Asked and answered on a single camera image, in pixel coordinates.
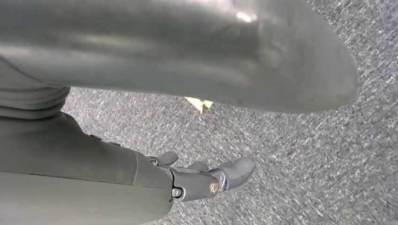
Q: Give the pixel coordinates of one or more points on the yellow floor tape square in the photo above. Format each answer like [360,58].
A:
[199,103]

